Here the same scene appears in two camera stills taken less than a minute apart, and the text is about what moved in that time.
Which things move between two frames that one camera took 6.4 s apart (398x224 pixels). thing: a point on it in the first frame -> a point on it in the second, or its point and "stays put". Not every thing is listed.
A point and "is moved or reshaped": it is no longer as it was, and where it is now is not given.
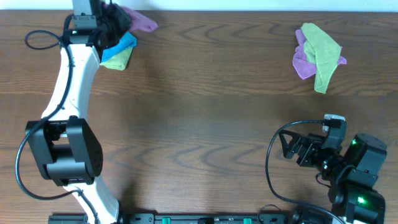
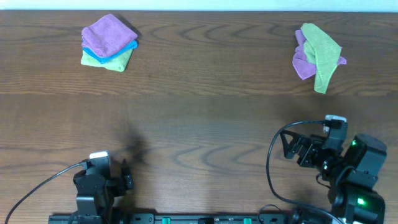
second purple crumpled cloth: [305, 68] stays put
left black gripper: [115, 23] -> [120, 183]
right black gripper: [312, 144] stays put
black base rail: [176, 218] stays put
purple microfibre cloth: [137, 22] is moved or reshaped
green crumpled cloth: [323, 51] stays put
